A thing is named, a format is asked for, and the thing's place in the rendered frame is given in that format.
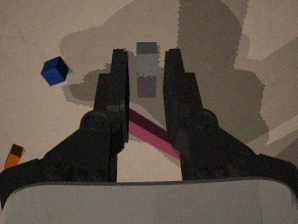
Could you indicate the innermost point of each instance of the orange rod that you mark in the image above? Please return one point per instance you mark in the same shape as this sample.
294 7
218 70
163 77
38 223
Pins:
13 156

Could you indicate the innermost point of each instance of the small blue cube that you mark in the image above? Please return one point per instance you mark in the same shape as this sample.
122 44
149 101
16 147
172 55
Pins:
55 71

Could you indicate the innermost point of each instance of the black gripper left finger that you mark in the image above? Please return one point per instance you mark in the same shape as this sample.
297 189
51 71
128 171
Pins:
86 154

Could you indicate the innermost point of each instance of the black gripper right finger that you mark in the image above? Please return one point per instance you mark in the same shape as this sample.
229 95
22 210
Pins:
212 150

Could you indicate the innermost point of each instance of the dark pink rod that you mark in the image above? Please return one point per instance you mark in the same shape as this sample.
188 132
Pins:
151 133

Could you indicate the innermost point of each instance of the grey rectangular block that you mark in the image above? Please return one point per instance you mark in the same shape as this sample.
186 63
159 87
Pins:
146 56

